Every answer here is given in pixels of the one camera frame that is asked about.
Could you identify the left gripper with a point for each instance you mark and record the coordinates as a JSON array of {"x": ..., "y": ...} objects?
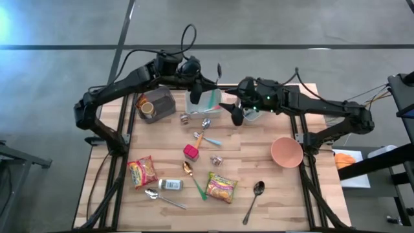
[{"x": 189, "y": 69}]

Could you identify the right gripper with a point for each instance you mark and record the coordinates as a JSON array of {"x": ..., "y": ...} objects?
[{"x": 262, "y": 97}]

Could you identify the blue ramen packet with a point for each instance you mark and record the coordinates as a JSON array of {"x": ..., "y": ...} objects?
[{"x": 251, "y": 113}]

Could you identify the clear plastic container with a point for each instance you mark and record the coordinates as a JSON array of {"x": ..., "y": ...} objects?
[{"x": 255, "y": 119}]

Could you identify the white plastic bin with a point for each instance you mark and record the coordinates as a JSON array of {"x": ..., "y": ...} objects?
[{"x": 188, "y": 108}]

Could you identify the tan-lid round can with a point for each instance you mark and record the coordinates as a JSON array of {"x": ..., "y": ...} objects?
[{"x": 148, "y": 109}]

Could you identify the orange snack bag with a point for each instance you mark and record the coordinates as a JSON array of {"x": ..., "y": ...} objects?
[{"x": 142, "y": 101}]

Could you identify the red-lid patterned spice tin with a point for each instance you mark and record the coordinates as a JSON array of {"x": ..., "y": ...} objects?
[{"x": 191, "y": 152}]

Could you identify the lime chili shrimp ramen packet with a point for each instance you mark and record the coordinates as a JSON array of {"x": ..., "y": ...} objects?
[{"x": 221, "y": 187}]

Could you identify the black spoon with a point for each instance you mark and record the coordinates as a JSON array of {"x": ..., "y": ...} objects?
[{"x": 258, "y": 187}]

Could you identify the sesame seasoning blend jar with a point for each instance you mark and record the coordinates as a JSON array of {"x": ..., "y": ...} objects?
[{"x": 171, "y": 184}]

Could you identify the red beef ramen packet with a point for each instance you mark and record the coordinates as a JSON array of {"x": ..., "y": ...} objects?
[{"x": 142, "y": 172}]

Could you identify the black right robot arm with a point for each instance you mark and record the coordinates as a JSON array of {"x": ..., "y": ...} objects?
[{"x": 323, "y": 105}]

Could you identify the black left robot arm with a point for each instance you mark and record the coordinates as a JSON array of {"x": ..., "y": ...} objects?
[{"x": 113, "y": 87}]

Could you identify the dark gray translucent bin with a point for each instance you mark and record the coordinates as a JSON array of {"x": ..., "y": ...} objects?
[{"x": 165, "y": 103}]

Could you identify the salmon pink bowl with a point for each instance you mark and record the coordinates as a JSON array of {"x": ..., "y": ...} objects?
[{"x": 287, "y": 152}]

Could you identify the all-silver spoon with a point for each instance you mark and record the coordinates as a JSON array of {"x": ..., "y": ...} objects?
[{"x": 151, "y": 194}]

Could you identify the orange object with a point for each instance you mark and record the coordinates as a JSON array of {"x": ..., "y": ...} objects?
[{"x": 343, "y": 160}]

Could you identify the black table clamp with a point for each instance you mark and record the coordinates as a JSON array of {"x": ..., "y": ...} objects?
[{"x": 92, "y": 141}]

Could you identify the white sheet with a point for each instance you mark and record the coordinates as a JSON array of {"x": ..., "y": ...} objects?
[{"x": 355, "y": 182}]

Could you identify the black beam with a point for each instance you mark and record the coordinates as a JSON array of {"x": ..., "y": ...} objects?
[{"x": 372, "y": 163}]

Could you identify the white container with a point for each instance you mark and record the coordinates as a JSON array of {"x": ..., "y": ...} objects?
[{"x": 380, "y": 151}]

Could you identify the black side table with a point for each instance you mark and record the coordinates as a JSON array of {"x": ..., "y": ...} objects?
[{"x": 404, "y": 97}]

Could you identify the gray metal stand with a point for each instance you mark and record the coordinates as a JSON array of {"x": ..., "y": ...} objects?
[{"x": 19, "y": 158}]

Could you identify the black aluminium table frame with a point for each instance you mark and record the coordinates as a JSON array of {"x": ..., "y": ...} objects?
[{"x": 291, "y": 87}]

